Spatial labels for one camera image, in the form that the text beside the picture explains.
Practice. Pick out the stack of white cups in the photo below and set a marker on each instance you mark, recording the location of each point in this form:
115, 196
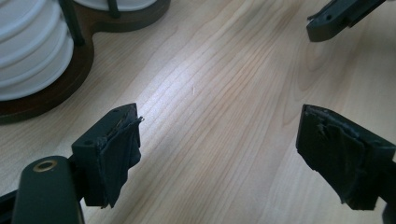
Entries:
28, 53

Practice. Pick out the dark wooden cup holder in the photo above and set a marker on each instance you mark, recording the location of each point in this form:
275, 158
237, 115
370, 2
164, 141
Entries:
62, 90

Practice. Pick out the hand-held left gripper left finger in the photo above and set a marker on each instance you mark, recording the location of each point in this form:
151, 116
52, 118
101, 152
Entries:
106, 149

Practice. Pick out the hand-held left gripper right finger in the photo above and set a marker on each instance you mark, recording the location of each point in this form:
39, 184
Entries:
339, 155

